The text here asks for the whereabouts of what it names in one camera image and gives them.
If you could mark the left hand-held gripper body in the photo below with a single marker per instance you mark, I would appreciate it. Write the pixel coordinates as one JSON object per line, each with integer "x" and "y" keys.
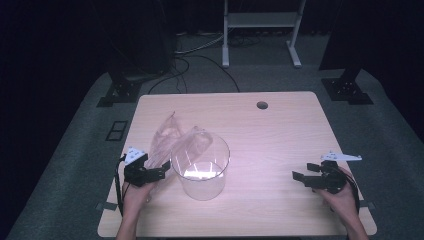
{"x": 136, "y": 174}

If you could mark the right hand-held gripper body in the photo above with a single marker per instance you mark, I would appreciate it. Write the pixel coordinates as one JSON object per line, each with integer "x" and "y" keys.
{"x": 332, "y": 180}

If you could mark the clear plastic bag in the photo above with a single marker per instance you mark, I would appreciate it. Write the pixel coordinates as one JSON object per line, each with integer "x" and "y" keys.
{"x": 165, "y": 140}

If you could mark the clear cylindrical container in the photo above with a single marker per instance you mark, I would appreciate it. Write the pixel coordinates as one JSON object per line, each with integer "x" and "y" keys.
{"x": 204, "y": 188}

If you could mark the person's right hand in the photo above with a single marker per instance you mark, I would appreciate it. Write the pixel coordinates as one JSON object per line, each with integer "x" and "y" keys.
{"x": 343, "y": 201}

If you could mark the person's left hand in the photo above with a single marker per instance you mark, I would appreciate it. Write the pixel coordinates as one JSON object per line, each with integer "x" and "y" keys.
{"x": 136, "y": 200}

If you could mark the black floor socket plate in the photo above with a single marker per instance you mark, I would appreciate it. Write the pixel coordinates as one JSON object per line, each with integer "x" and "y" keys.
{"x": 116, "y": 130}

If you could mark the black stand base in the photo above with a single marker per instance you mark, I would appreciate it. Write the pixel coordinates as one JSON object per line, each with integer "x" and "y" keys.
{"x": 121, "y": 91}
{"x": 346, "y": 90}

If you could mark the dark box-shaped equipment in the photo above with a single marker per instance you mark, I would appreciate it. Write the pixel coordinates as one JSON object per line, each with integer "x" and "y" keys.
{"x": 143, "y": 36}

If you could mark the white metal stand frame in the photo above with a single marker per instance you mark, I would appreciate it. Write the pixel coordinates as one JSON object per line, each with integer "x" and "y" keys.
{"x": 263, "y": 19}

